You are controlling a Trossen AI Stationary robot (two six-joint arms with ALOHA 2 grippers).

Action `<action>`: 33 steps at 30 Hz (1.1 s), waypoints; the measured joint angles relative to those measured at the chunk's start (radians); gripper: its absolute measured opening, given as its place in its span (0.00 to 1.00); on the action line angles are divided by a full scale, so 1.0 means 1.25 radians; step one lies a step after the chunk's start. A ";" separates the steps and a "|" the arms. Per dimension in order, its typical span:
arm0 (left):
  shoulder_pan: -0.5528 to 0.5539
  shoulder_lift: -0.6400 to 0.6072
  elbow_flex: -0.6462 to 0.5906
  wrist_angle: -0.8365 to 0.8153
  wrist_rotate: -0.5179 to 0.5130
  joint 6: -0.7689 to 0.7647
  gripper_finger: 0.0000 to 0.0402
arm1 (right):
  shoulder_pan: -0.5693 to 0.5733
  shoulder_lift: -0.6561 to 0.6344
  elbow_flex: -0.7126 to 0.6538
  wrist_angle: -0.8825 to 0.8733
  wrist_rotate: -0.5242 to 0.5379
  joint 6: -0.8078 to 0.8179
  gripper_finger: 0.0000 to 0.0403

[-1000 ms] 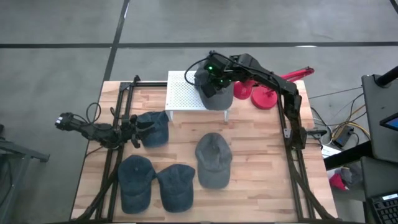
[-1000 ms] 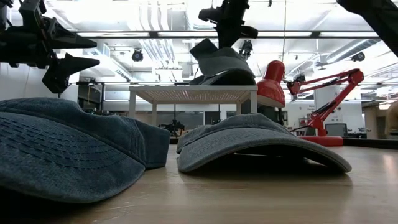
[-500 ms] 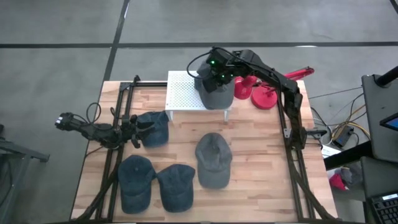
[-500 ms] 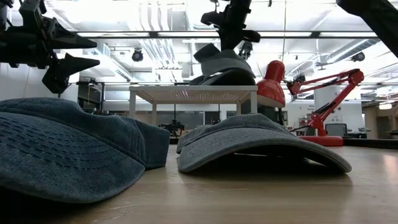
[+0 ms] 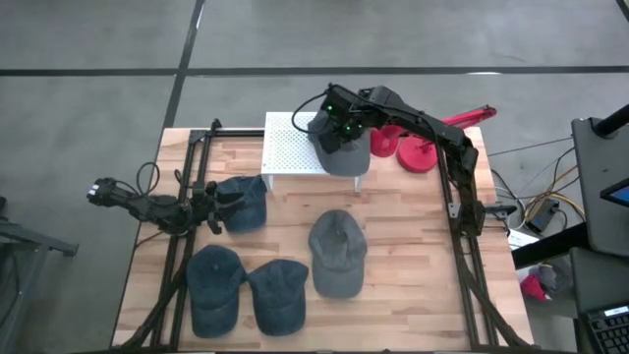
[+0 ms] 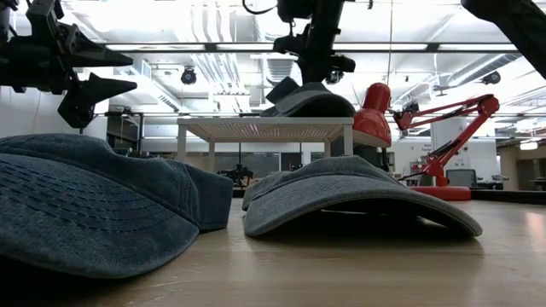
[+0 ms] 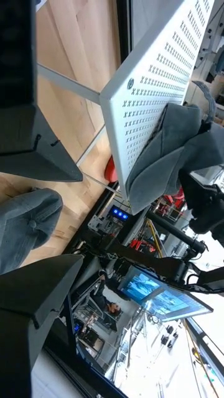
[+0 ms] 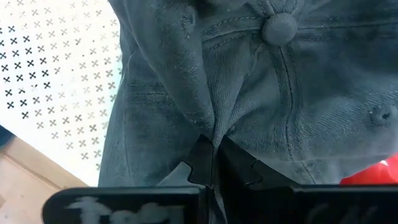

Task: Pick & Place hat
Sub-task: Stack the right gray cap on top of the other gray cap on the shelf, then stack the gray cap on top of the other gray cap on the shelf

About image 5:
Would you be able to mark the white paper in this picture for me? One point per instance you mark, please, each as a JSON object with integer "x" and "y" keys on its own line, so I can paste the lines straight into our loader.
{"x": 521, "y": 239}

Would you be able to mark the white perforated metal shelf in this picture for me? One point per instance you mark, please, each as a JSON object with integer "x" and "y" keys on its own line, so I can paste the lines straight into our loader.
{"x": 285, "y": 147}

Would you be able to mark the grey baseball cap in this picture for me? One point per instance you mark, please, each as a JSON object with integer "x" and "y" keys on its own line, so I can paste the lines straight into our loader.
{"x": 346, "y": 162}
{"x": 339, "y": 255}

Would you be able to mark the grey metal stand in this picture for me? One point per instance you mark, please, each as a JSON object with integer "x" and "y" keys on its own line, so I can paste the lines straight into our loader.
{"x": 29, "y": 239}

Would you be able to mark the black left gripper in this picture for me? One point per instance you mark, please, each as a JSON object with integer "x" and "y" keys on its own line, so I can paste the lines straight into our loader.
{"x": 204, "y": 206}

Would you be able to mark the blue denim baseball cap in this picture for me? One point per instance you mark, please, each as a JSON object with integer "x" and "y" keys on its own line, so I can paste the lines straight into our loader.
{"x": 277, "y": 305}
{"x": 248, "y": 211}
{"x": 213, "y": 295}

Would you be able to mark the red cloth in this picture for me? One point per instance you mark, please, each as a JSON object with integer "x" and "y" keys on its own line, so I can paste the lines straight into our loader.
{"x": 533, "y": 287}

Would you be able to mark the red desk lamp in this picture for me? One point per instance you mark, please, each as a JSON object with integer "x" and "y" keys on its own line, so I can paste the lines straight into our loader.
{"x": 415, "y": 157}

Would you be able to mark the black keyboard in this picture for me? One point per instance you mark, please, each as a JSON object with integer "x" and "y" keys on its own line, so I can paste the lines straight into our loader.
{"x": 611, "y": 334}

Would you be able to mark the grey cloth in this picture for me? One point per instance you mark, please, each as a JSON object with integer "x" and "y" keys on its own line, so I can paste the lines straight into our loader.
{"x": 557, "y": 277}

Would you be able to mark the black monitor pole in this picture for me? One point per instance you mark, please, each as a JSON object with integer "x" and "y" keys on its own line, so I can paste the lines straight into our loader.
{"x": 611, "y": 123}

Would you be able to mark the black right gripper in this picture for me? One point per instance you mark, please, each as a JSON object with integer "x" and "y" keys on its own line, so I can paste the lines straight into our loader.
{"x": 344, "y": 118}

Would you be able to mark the grey lower cart shelf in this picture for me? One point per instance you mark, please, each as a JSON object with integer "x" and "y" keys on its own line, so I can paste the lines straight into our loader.
{"x": 599, "y": 280}

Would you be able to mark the black cart bar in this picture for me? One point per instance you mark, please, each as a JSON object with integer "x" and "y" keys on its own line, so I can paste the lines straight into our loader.
{"x": 550, "y": 246}

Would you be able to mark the grey cart top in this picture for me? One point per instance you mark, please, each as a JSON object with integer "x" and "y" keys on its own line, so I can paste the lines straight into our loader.
{"x": 599, "y": 162}

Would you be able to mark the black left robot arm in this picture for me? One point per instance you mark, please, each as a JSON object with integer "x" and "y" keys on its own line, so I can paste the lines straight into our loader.
{"x": 152, "y": 209}

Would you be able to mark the tablet screen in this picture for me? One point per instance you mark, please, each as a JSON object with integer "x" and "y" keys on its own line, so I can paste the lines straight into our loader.
{"x": 620, "y": 194}

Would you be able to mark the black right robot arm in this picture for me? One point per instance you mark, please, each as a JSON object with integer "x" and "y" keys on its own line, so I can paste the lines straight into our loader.
{"x": 442, "y": 133}

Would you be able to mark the black power box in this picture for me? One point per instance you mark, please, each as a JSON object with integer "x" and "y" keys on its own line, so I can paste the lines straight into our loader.
{"x": 543, "y": 216}

